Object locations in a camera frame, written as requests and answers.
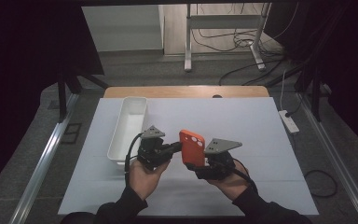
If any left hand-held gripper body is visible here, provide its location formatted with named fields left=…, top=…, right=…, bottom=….
left=137, top=125, right=173, bottom=172

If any right hand-held gripper cable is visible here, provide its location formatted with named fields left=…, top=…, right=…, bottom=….
left=232, top=158, right=338, bottom=199

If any aluminium floor rail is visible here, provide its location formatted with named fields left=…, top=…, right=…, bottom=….
left=296, top=92, right=358, bottom=224
left=7, top=92, right=80, bottom=224

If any white metal desk frame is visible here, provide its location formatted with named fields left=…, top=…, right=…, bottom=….
left=184, top=3, right=273, bottom=73

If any orange phone case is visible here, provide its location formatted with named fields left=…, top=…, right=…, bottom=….
left=178, top=129, right=206, bottom=168

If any person's left hand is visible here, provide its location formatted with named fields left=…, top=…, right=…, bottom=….
left=128, top=158, right=171, bottom=201

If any white power strip cable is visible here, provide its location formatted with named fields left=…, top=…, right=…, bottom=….
left=279, top=69, right=289, bottom=112

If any person's right hand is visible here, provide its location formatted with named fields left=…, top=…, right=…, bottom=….
left=206, top=168, right=252, bottom=202

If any tangle of black floor cables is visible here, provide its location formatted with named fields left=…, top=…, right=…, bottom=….
left=190, top=3, right=301, bottom=87

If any white board table cover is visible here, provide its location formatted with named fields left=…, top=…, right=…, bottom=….
left=57, top=96, right=320, bottom=217

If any black metal stand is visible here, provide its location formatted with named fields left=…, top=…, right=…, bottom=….
left=56, top=66, right=110, bottom=124
left=294, top=66, right=324, bottom=123

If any hand-held gripper cable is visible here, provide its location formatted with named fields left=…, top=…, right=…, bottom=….
left=123, top=133, right=145, bottom=189
left=232, top=158, right=338, bottom=199

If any wooden table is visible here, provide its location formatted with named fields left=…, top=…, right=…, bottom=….
left=103, top=85, right=270, bottom=99

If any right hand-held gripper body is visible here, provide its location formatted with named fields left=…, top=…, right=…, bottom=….
left=194, top=138, right=243, bottom=181

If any black plug cable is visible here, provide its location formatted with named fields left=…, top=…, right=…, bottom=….
left=285, top=94, right=306, bottom=119

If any white plastic storage bin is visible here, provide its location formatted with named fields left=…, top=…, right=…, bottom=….
left=106, top=96, right=149, bottom=171

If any black curtain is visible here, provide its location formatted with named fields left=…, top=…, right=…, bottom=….
left=0, top=0, right=105, bottom=200
left=262, top=0, right=358, bottom=150

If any white power strip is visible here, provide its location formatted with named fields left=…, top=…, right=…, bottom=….
left=278, top=109, right=300, bottom=134

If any left hand-held gripper cable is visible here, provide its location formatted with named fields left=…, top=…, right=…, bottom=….
left=123, top=133, right=145, bottom=189

